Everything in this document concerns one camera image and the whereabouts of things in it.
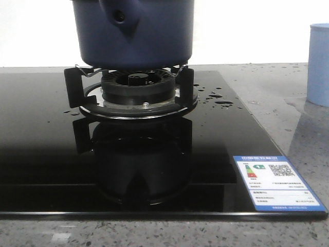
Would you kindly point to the light blue plastic cup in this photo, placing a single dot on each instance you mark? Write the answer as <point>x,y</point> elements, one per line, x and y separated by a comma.
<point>317,82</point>

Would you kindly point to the black pot support grate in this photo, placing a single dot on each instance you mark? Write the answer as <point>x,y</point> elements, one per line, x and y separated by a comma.
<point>84,91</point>

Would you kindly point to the dark blue cooking pot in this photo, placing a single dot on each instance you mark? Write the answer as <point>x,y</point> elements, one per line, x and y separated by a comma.
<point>134,34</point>

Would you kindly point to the black gas burner head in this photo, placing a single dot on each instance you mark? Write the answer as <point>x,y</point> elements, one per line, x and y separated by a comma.
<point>130,87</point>

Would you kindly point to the black glass gas stove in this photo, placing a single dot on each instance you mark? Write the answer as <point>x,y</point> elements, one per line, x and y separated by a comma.
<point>56,163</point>

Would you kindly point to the blue energy label sticker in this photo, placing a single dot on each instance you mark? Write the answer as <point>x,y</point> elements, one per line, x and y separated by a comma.
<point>274,184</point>

